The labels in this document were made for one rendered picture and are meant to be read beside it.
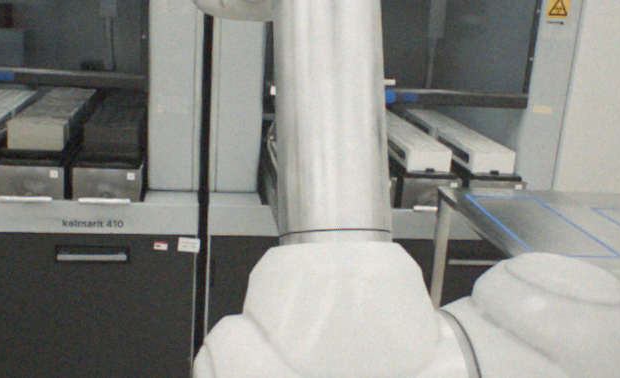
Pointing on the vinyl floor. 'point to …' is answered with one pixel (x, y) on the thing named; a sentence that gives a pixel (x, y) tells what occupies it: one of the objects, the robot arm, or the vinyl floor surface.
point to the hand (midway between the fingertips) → (314, 170)
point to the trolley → (549, 230)
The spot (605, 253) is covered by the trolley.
